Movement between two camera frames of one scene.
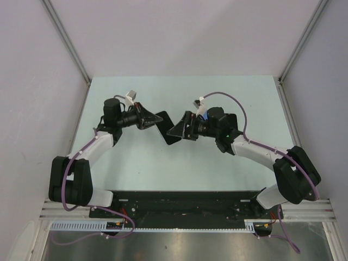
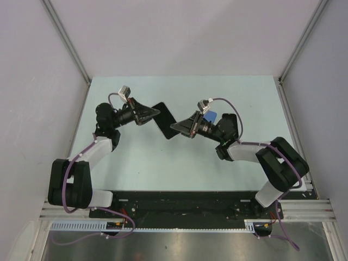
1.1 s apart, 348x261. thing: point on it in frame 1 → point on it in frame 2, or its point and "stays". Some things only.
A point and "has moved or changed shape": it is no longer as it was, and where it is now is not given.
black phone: (165, 126) has moved or changed shape
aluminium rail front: (54, 210) stays
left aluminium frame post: (51, 12) stays
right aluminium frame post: (320, 7) stays
